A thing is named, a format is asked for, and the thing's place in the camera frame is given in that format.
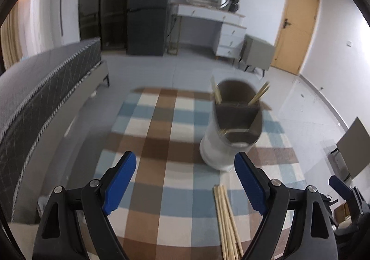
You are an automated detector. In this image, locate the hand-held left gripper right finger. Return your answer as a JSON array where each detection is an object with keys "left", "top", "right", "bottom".
[{"left": 234, "top": 152, "right": 339, "bottom": 260}]

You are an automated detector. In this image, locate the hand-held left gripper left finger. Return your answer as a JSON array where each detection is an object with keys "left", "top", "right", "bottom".
[{"left": 32, "top": 151, "right": 137, "bottom": 260}]

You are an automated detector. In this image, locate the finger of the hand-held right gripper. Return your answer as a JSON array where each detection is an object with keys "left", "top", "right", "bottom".
[{"left": 329, "top": 176, "right": 365, "bottom": 216}]

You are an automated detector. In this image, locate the white grey utensil holder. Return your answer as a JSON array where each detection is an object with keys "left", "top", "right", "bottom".
[{"left": 199, "top": 79, "right": 263, "bottom": 172}]

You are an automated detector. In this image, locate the bundle of wooden chopsticks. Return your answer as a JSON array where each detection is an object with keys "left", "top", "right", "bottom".
[{"left": 213, "top": 184, "right": 245, "bottom": 260}]

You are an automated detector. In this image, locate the wooden chopstick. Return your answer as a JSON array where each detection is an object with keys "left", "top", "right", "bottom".
[
  {"left": 250, "top": 84, "right": 271, "bottom": 106},
  {"left": 211, "top": 75, "right": 219, "bottom": 104},
  {"left": 248, "top": 81, "right": 269, "bottom": 105},
  {"left": 213, "top": 79, "right": 222, "bottom": 104}
]

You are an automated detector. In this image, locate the grey chair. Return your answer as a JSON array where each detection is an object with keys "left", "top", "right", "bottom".
[{"left": 330, "top": 117, "right": 370, "bottom": 188}]

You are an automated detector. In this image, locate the plaid tablecloth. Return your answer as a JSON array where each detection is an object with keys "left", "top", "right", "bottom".
[{"left": 84, "top": 87, "right": 307, "bottom": 260}]

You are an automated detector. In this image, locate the grey quilted mattress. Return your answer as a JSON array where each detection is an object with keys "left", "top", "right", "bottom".
[{"left": 0, "top": 37, "right": 102, "bottom": 220}]

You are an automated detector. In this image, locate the grey nightstand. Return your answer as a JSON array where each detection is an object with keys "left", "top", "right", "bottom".
[{"left": 238, "top": 34, "right": 276, "bottom": 77}]

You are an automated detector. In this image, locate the gold metal stand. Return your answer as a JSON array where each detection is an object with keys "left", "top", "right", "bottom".
[{"left": 167, "top": 14, "right": 181, "bottom": 55}]

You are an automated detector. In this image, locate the wooden door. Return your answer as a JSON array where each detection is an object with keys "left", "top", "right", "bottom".
[{"left": 273, "top": 0, "right": 321, "bottom": 76}]

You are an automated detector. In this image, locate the dark grey refrigerator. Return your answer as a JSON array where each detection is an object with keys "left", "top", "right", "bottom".
[{"left": 126, "top": 0, "right": 174, "bottom": 56}]

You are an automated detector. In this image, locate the white wardrobe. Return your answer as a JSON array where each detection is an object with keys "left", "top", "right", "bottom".
[{"left": 49, "top": 0, "right": 81, "bottom": 47}]

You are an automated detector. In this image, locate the beige curtain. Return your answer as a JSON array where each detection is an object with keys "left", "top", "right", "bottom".
[{"left": 0, "top": 9, "right": 24, "bottom": 70}]

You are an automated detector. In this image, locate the white vanity desk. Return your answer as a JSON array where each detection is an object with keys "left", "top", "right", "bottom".
[{"left": 169, "top": 3, "right": 247, "bottom": 61}]

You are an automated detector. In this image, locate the grey bed frame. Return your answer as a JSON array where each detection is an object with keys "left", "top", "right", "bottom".
[{"left": 12, "top": 61, "right": 110, "bottom": 223}]

